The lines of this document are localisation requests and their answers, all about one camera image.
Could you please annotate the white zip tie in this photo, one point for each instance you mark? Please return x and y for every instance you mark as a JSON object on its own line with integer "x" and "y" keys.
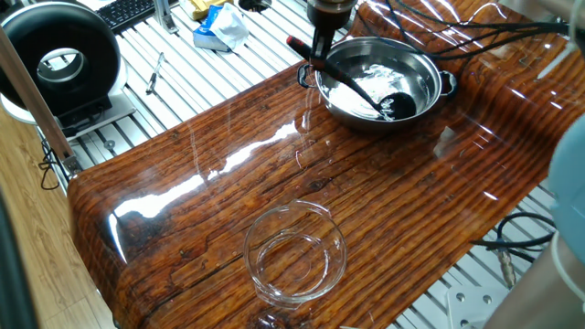
{"x": 560, "y": 269}

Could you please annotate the black ladle red accents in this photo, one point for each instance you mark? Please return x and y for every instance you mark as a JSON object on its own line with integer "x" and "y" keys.
{"x": 397, "y": 107}

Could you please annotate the brown wooden bar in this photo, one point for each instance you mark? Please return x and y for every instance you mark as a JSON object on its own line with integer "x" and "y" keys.
{"x": 32, "y": 96}

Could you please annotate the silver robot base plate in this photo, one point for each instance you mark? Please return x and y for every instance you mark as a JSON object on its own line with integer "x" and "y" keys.
{"x": 475, "y": 306}

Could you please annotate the blue tissue pack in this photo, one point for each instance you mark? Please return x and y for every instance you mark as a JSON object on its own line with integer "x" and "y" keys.
{"x": 203, "y": 36}

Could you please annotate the clear glass bowl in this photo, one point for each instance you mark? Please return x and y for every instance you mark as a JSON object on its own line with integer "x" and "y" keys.
{"x": 294, "y": 256}

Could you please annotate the small metal washer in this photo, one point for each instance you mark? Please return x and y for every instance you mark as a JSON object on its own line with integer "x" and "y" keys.
{"x": 109, "y": 145}

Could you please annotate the silver black pen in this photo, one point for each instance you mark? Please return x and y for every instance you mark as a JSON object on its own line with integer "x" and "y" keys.
{"x": 153, "y": 80}

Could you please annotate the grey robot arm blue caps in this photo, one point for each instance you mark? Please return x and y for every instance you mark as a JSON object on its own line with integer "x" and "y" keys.
{"x": 571, "y": 183}

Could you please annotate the black keyboard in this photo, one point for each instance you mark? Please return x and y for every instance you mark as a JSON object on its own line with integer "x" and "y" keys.
{"x": 123, "y": 11}

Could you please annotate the blue white crumpled package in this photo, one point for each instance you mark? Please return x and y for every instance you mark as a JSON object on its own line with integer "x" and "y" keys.
{"x": 228, "y": 25}

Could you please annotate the yellow box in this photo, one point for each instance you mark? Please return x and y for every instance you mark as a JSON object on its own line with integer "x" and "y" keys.
{"x": 205, "y": 8}

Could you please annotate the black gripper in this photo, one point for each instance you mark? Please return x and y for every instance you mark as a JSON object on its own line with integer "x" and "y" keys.
{"x": 331, "y": 13}

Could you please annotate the dark panel edge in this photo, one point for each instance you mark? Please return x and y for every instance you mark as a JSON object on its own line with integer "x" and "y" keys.
{"x": 11, "y": 274}

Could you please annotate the short aluminium post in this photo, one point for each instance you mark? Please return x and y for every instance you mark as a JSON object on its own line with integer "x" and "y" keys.
{"x": 164, "y": 18}

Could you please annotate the wood pattern table cover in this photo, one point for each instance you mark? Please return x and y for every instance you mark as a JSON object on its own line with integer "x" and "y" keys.
{"x": 183, "y": 228}

